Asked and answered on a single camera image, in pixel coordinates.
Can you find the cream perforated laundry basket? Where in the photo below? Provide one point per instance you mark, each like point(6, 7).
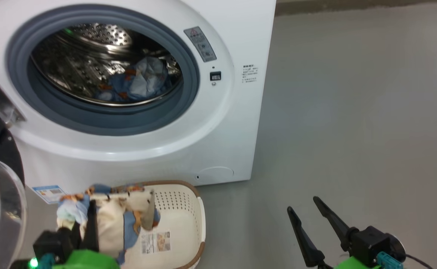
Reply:
point(181, 216)

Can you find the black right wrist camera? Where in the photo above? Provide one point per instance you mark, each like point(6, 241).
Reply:
point(371, 243)

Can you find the light blue patterned garment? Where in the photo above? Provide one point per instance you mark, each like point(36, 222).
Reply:
point(143, 80)

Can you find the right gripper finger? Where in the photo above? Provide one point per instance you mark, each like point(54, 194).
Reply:
point(308, 250)
point(338, 226)

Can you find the white front-load washing machine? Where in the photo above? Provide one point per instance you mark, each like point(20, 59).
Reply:
point(222, 130)

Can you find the round white filter cover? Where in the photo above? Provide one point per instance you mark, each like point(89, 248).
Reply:
point(216, 174)

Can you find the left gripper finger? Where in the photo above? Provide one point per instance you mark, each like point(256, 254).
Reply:
point(150, 218)
point(92, 231)

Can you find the basket product label sticker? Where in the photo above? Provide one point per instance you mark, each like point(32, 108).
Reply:
point(155, 242)

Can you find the grey warning sticker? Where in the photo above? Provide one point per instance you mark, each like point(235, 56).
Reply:
point(200, 44)

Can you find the blue energy label sticker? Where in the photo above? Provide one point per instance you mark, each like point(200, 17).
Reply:
point(49, 194)

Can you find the cream and blue garment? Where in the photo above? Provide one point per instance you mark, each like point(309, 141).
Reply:
point(110, 224)

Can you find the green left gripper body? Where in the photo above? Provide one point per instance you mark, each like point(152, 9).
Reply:
point(83, 261)

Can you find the stainless steel washer drum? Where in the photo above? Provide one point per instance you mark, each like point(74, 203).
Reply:
point(72, 63)

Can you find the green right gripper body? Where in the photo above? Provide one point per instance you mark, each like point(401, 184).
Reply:
point(353, 264)

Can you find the black text instruction sticker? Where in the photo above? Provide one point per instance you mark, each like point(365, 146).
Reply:
point(250, 73)

